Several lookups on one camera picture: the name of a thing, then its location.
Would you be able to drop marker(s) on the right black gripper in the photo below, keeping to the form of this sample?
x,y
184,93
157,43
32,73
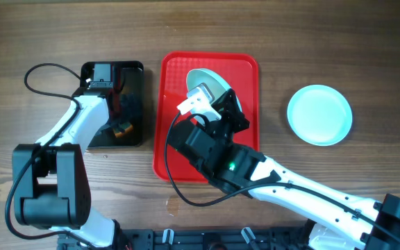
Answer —
x,y
230,111

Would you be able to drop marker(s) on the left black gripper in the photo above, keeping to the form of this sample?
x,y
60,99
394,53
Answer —
x,y
129,108

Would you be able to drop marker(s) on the orange green sponge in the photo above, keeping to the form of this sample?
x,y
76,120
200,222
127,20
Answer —
x,y
123,129

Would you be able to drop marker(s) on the light blue plate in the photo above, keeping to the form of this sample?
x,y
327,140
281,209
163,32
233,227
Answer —
x,y
319,115
215,83

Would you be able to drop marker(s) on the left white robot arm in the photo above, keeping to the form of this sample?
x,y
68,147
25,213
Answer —
x,y
50,189

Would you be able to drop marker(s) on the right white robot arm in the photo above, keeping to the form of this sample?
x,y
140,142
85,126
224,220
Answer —
x,y
203,130

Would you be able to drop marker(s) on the red plastic tray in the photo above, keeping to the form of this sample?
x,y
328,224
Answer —
x,y
239,70

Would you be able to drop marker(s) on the black water basin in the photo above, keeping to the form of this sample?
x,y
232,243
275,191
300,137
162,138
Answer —
x,y
115,77

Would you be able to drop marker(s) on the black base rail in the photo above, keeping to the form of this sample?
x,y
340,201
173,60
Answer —
x,y
275,238

